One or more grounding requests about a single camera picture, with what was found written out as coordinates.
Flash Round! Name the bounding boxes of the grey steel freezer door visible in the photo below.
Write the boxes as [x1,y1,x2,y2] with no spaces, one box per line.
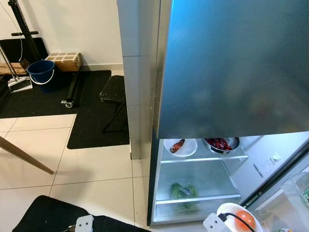
[157,0,309,141]

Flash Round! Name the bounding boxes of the glass fridge shelf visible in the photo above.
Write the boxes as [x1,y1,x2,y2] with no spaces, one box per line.
[160,153,249,164]

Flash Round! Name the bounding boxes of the green leafy vegetable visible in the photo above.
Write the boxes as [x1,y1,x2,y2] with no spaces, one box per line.
[169,182,199,214]

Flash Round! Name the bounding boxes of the black stool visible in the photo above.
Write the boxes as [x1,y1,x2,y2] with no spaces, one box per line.
[99,75,128,133]

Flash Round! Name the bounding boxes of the dark red food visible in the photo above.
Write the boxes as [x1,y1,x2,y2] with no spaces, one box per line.
[207,137,233,150]

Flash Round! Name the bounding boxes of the green food package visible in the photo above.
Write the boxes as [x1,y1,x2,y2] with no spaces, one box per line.
[300,186,309,209]

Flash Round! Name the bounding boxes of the cardboard box white squares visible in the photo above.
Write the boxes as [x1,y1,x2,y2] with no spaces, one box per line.
[45,51,83,73]

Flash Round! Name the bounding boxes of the steel bowl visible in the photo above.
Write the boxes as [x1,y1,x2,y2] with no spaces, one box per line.
[203,137,241,155]

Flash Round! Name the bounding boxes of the blue plastic bucket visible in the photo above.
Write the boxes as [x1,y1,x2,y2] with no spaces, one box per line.
[27,59,56,93]

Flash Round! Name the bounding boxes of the roasted sweet potato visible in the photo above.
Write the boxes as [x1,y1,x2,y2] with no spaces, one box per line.
[169,139,186,154]

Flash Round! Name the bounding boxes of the large black carpet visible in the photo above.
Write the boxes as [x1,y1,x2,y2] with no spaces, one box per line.
[0,70,112,120]

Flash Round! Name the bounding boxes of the red tomato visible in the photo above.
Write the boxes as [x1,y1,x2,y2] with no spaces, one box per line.
[234,210,256,231]

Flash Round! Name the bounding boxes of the silver handled floor mop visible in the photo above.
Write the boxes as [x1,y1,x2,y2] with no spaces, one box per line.
[0,43,34,93]

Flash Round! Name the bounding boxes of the black stand pole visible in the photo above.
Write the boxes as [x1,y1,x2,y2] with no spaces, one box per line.
[7,0,43,62]

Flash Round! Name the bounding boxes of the black floor mat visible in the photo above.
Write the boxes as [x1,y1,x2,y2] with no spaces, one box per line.
[12,195,151,232]
[67,77,131,150]

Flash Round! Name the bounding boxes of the white plate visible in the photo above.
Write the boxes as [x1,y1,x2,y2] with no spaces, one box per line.
[163,138,199,158]

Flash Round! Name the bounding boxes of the black flat board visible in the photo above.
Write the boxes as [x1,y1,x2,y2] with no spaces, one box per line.
[0,38,49,63]

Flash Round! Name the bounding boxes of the clear crisper drawer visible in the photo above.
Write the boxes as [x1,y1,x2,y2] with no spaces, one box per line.
[154,193,242,226]

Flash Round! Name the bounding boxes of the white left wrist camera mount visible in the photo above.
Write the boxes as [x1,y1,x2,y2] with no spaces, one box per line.
[74,215,94,232]

